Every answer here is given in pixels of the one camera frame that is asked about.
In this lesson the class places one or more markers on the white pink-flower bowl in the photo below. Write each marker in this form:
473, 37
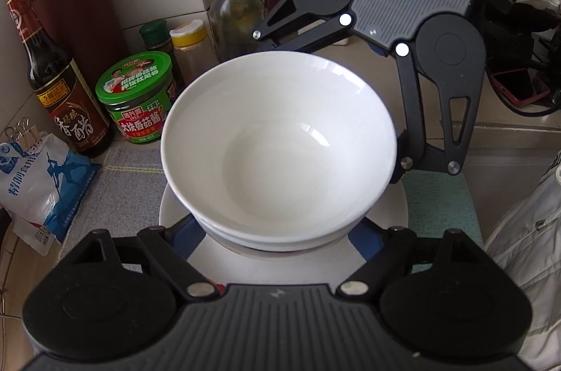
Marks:
263, 238
280, 125
280, 248

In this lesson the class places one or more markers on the dark vinegar bottle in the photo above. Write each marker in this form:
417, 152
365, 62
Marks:
65, 103

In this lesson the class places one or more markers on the metal binder clips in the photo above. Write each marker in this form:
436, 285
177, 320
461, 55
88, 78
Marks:
22, 130

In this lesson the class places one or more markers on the dark red knife block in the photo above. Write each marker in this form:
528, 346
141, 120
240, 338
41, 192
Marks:
87, 24

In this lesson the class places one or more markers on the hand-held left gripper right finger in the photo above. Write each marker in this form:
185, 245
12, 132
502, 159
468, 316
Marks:
359, 241

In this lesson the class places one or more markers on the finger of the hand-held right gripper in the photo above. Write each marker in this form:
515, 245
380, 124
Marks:
307, 35
416, 112

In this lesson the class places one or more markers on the grey green checked dish mat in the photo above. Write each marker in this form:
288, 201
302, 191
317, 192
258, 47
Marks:
131, 160

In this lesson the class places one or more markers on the white fruit-print plate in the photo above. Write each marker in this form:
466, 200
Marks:
271, 266

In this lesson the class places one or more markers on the green-cap spice jar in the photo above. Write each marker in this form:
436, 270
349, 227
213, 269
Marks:
157, 38

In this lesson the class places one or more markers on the green-lid sauce jar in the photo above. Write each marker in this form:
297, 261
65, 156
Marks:
136, 99

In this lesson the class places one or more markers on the yellow-cap spice jar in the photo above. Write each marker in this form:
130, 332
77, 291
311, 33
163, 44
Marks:
190, 51

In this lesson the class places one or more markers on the red phone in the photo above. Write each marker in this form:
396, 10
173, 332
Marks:
519, 86

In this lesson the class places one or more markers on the blue white salt bag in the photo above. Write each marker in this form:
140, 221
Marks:
39, 182

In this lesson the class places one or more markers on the person's white jacket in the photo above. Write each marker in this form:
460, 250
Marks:
526, 266

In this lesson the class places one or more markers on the red-cap clear oil bottle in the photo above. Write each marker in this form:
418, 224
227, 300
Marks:
234, 16

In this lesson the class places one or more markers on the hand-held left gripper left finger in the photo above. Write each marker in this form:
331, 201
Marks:
190, 239

